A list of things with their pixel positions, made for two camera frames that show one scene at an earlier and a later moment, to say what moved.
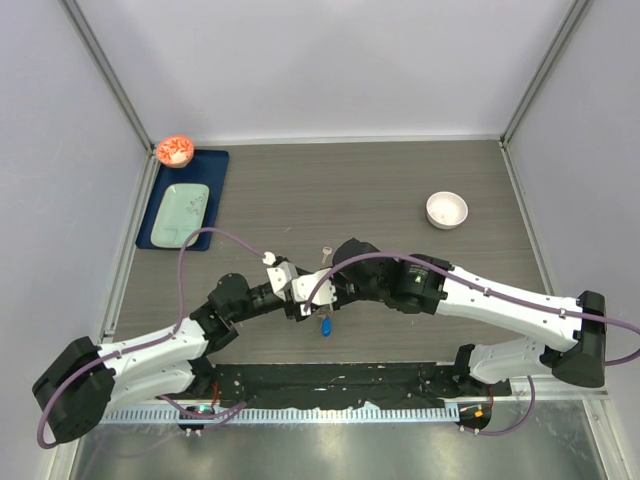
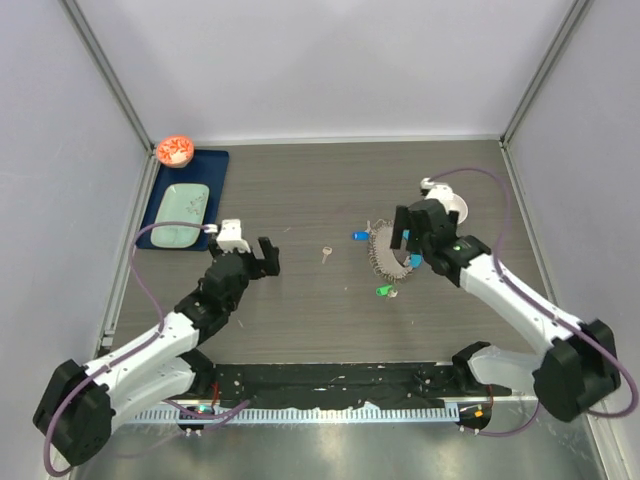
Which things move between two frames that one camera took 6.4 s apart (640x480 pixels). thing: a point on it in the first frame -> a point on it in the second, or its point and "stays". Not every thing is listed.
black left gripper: [288, 307] -> [269, 254]
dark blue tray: [207, 168] stays
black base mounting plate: [342, 384] stays
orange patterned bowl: [175, 151] stays
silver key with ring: [326, 250] stays
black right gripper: [341, 298] -> [403, 222]
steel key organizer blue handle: [326, 326] -> [382, 255]
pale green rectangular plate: [182, 212] stays
